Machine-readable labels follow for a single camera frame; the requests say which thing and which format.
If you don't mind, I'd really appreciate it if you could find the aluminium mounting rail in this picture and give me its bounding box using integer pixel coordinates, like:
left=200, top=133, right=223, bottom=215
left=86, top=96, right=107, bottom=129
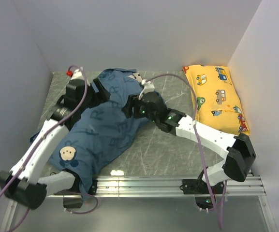
left=1, top=174, right=269, bottom=232

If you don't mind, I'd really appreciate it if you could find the blue cartoon print pillowcase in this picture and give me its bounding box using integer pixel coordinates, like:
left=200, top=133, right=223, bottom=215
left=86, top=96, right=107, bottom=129
left=29, top=68, right=165, bottom=201

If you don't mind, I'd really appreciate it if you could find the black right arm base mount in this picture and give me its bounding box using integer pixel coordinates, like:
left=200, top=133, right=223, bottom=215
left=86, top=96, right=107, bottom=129
left=179, top=179, right=226, bottom=211

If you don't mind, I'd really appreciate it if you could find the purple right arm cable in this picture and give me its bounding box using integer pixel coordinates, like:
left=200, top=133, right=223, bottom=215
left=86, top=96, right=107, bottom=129
left=144, top=74, right=228, bottom=230

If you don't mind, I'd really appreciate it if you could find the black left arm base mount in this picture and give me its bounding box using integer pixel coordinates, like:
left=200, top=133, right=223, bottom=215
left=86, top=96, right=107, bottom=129
left=63, top=177, right=99, bottom=210

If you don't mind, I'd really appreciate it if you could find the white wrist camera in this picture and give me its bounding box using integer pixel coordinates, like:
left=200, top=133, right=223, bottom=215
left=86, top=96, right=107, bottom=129
left=66, top=69, right=90, bottom=86
left=138, top=79, right=155, bottom=100

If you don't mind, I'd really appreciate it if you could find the yellow car print pillow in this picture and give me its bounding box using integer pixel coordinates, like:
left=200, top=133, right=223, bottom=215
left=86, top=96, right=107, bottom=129
left=182, top=65, right=250, bottom=135

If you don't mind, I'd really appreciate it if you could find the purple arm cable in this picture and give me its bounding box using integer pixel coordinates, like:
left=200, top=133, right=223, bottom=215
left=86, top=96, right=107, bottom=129
left=0, top=64, right=99, bottom=232
left=144, top=74, right=228, bottom=230

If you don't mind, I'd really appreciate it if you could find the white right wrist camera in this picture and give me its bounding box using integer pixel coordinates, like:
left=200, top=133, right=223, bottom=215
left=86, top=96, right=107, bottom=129
left=138, top=79, right=155, bottom=100

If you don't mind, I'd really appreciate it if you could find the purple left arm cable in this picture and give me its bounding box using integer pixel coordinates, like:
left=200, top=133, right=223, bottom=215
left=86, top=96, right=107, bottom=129
left=0, top=64, right=99, bottom=232

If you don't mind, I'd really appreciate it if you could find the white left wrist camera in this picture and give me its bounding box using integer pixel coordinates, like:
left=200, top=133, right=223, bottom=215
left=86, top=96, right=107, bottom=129
left=66, top=69, right=90, bottom=86

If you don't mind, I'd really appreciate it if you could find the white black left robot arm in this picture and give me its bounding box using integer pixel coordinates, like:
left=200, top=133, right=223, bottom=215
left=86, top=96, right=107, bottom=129
left=0, top=78, right=110, bottom=210

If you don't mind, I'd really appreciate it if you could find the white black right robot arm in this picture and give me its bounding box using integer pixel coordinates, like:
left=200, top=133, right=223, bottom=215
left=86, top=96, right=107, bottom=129
left=122, top=91, right=256, bottom=193

